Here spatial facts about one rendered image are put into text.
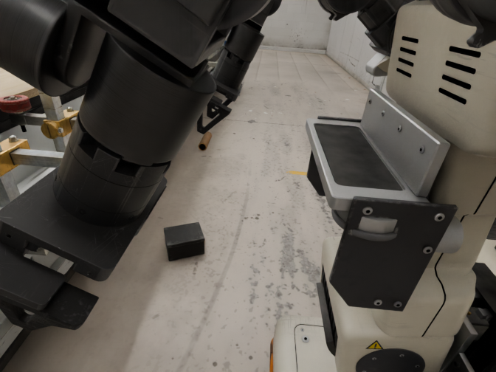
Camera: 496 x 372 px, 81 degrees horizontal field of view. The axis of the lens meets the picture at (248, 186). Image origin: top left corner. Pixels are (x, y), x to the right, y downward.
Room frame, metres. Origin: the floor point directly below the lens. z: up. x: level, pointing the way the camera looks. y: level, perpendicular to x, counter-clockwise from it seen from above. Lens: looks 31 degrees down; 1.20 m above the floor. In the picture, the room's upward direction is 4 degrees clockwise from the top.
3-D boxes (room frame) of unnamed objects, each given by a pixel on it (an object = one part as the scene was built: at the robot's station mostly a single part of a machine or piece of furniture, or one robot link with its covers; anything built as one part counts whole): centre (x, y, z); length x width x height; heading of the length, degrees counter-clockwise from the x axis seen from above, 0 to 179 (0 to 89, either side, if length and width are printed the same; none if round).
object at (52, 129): (0.88, 0.60, 0.84); 0.14 x 0.06 x 0.05; 178
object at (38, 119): (0.89, 0.56, 0.84); 0.43 x 0.03 x 0.04; 88
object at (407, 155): (0.37, -0.17, 0.99); 0.28 x 0.16 x 0.22; 178
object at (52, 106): (0.85, 0.60, 0.88); 0.04 x 0.04 x 0.48; 88
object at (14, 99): (0.90, 0.76, 0.85); 0.08 x 0.08 x 0.11
